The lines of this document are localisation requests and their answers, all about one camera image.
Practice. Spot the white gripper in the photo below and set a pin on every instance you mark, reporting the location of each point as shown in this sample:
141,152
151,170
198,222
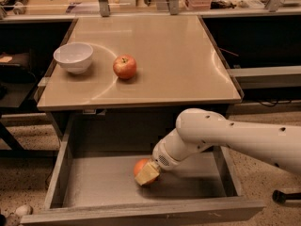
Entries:
162,158

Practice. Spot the orange fruit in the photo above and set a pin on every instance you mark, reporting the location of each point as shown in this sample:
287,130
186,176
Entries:
139,167

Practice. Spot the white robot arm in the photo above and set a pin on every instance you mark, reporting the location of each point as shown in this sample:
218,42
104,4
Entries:
196,130

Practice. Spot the open grey top drawer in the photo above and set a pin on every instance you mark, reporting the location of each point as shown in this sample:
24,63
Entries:
108,174

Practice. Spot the red apple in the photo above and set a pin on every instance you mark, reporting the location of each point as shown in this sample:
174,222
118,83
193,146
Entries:
124,67

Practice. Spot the black chair caster lower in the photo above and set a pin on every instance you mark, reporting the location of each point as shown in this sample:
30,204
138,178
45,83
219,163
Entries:
281,197

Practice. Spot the white round object on floor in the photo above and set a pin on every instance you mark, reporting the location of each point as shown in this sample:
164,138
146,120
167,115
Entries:
24,210

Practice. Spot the white ceramic bowl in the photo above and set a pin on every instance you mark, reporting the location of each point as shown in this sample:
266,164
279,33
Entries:
74,57

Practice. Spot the black device on shelf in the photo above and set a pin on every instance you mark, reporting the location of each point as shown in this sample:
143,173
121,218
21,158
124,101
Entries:
11,4

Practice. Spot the grey metal side rail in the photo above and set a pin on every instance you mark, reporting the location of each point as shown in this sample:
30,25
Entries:
267,77

